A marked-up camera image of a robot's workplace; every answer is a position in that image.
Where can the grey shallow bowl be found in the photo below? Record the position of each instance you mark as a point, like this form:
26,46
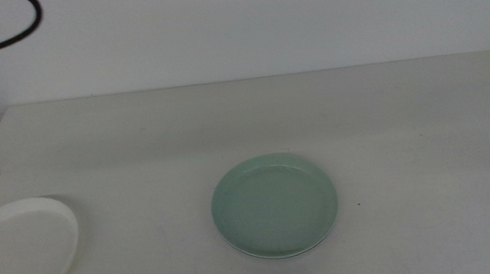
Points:
285,257

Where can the pale green shallow bowl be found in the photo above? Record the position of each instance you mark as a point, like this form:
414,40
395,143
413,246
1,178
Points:
274,202

